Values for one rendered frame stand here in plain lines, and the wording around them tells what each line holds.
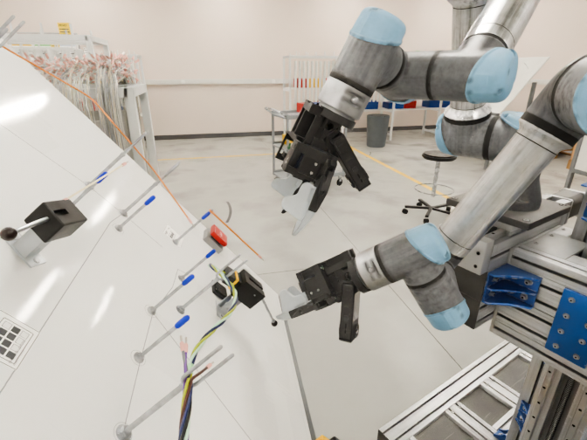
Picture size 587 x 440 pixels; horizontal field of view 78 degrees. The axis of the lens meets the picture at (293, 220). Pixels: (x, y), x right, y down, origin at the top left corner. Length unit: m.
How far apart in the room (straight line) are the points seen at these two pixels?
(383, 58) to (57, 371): 0.56
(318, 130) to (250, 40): 8.29
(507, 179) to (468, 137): 0.36
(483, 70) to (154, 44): 8.40
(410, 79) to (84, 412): 0.61
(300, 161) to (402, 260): 0.24
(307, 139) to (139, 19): 8.36
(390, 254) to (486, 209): 0.21
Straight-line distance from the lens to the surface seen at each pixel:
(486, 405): 1.87
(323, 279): 0.70
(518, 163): 0.75
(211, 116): 8.84
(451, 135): 1.10
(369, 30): 0.59
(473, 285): 1.08
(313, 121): 0.59
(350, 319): 0.71
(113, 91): 1.35
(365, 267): 0.66
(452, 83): 0.63
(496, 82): 0.61
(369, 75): 0.59
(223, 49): 8.80
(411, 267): 0.65
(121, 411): 0.47
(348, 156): 0.62
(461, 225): 0.77
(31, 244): 0.50
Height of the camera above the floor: 1.50
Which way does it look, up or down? 23 degrees down
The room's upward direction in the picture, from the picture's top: straight up
